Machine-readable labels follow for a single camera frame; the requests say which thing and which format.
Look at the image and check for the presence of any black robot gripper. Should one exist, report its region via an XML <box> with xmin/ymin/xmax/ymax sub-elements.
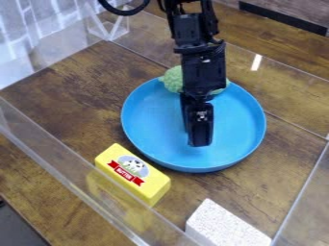
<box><xmin>158</xmin><ymin>0</ymin><xmax>229</xmax><ymax>133</ymax></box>

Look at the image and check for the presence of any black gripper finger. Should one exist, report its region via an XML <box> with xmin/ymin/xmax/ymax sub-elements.
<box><xmin>186</xmin><ymin>103</ymin><xmax>214</xmax><ymax>147</ymax></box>

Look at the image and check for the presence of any green bitter gourd toy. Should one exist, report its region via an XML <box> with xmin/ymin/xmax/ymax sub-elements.
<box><xmin>158</xmin><ymin>65</ymin><xmax>230</xmax><ymax>97</ymax></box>

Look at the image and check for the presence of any blue round tray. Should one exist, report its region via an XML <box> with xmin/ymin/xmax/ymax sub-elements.
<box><xmin>121</xmin><ymin>78</ymin><xmax>266</xmax><ymax>173</ymax></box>

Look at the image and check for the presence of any yellow butter block toy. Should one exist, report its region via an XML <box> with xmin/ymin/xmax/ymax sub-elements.
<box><xmin>94</xmin><ymin>143</ymin><xmax>171</xmax><ymax>207</ymax></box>

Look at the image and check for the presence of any white speckled foam block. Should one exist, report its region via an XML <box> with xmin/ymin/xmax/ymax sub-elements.
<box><xmin>185</xmin><ymin>199</ymin><xmax>272</xmax><ymax>246</ymax></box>

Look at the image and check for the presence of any black baseboard strip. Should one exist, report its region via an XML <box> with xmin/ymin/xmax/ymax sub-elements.
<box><xmin>238</xmin><ymin>0</ymin><xmax>329</xmax><ymax>37</ymax></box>

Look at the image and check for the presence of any white sheer curtain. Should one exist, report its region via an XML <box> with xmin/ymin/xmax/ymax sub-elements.
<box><xmin>0</xmin><ymin>0</ymin><xmax>130</xmax><ymax>90</ymax></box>

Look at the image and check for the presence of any clear acrylic enclosure wall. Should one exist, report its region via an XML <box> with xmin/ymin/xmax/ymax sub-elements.
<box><xmin>0</xmin><ymin>7</ymin><xmax>329</xmax><ymax>246</ymax></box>

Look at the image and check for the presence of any clear acrylic corner bracket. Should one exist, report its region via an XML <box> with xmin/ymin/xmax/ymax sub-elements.
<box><xmin>83</xmin><ymin>4</ymin><xmax>130</xmax><ymax>41</ymax></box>

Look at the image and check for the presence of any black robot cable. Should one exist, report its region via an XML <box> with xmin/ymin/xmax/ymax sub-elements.
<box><xmin>96</xmin><ymin>0</ymin><xmax>151</xmax><ymax>17</ymax></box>

